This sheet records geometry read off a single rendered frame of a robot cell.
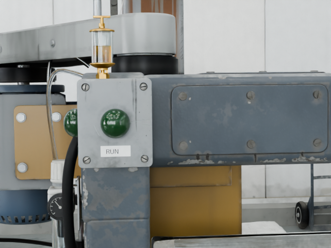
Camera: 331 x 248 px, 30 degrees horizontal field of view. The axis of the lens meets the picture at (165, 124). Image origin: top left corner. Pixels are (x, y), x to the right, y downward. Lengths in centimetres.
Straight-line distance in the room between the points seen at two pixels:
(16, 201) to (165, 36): 45
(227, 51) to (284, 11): 68
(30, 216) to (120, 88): 54
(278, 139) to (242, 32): 532
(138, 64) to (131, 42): 3
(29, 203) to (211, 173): 35
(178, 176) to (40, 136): 26
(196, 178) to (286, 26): 523
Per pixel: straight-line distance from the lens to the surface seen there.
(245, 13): 603
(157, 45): 79
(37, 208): 112
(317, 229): 598
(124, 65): 79
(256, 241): 88
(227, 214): 100
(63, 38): 91
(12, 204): 112
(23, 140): 106
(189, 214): 99
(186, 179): 93
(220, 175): 94
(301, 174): 618
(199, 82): 68
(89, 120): 62
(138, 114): 62
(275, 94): 70
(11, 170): 108
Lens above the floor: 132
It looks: 3 degrees down
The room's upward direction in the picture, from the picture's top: 1 degrees counter-clockwise
